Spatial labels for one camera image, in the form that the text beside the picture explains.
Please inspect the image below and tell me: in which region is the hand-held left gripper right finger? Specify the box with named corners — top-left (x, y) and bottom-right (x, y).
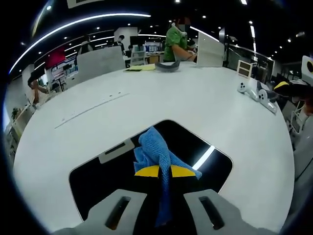
top-left (171, 165), bottom-right (277, 235)

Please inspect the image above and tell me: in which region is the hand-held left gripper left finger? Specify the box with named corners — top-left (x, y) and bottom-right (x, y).
top-left (52, 165), bottom-right (161, 235)

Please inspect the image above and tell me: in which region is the black mirror with white frame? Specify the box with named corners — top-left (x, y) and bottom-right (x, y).
top-left (68, 119), bottom-right (234, 222)

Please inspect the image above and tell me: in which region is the blue cleaning cloth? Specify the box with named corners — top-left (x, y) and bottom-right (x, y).
top-left (133, 126), bottom-right (203, 227)

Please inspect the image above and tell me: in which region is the person's right hand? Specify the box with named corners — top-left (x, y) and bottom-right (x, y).
top-left (303, 95), bottom-right (313, 117)

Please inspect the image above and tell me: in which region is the white game controller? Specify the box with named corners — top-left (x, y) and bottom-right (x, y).
top-left (237, 82), bottom-right (258, 99)
top-left (257, 89), bottom-right (278, 115)

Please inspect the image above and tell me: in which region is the white framed shelf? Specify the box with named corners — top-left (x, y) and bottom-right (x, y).
top-left (236, 59), bottom-right (254, 78)

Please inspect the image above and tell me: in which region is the white perforated divider panel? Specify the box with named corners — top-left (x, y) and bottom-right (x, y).
top-left (196, 32), bottom-right (225, 68)

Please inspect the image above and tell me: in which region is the yellow paper sheet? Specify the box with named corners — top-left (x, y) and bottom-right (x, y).
top-left (123, 64), bottom-right (157, 72)

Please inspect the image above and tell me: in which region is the grey desk divider panel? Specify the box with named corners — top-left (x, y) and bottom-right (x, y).
top-left (76, 46), bottom-right (126, 83)

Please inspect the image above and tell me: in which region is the curved ceiling light strip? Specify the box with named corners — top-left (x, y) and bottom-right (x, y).
top-left (8, 13), bottom-right (152, 74)

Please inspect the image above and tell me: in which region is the grey curved head strap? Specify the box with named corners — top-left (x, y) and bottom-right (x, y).
top-left (155, 61), bottom-right (181, 73)

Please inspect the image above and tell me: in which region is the red wall panel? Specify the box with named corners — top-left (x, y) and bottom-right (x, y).
top-left (45, 47), bottom-right (66, 70)

